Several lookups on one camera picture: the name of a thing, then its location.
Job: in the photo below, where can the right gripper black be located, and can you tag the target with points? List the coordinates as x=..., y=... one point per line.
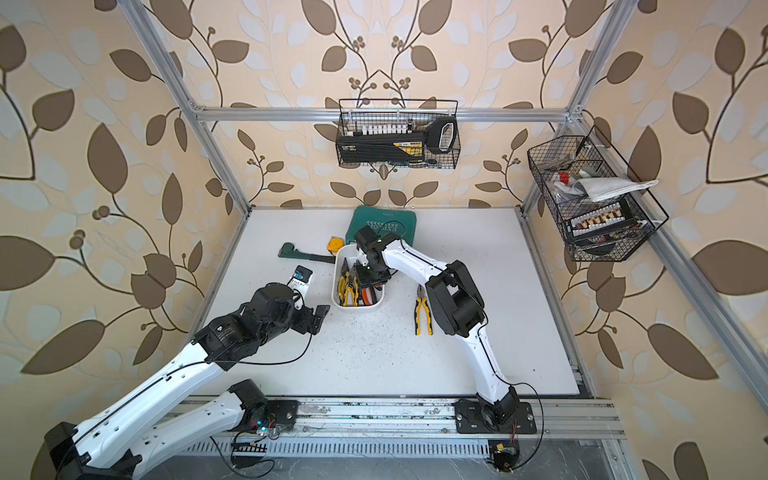
x=364, y=281

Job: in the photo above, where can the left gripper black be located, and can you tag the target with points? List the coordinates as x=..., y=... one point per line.
x=308, y=318

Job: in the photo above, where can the white plastic storage box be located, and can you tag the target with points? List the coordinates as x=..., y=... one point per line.
x=346, y=259

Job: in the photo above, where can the yellow black combination pliers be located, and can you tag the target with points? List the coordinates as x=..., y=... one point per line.
x=422, y=312

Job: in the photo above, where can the orange black long-nose pliers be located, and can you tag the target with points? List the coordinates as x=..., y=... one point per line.
x=369, y=295

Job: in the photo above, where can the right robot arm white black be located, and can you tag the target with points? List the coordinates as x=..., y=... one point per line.
x=458, y=309

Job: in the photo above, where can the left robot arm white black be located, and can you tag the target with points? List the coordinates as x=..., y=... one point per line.
x=133, y=436

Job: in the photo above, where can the yellow black pliers in box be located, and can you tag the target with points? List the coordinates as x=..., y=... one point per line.
x=348, y=290

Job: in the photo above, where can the socket set box in basket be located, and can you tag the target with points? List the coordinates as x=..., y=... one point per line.
x=609, y=219

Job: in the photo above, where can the yellow tape measure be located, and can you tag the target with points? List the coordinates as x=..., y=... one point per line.
x=335, y=244

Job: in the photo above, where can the green plastic tool case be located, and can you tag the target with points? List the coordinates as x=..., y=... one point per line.
x=382, y=222

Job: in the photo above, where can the black yellow tool in basket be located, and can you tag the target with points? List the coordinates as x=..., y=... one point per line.
x=409, y=143

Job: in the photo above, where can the white papers in basket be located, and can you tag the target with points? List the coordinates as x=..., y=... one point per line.
x=605, y=188

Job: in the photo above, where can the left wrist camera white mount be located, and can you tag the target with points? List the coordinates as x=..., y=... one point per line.
x=300, y=279

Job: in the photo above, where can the back black wire basket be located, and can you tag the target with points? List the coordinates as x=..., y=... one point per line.
x=377, y=110

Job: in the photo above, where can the black wire basket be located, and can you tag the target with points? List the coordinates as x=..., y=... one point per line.
x=557, y=164
x=377, y=110

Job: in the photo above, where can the right black wire basket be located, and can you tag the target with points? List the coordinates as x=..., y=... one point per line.
x=557, y=164

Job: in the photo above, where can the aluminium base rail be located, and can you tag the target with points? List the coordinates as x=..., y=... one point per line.
x=431, y=417

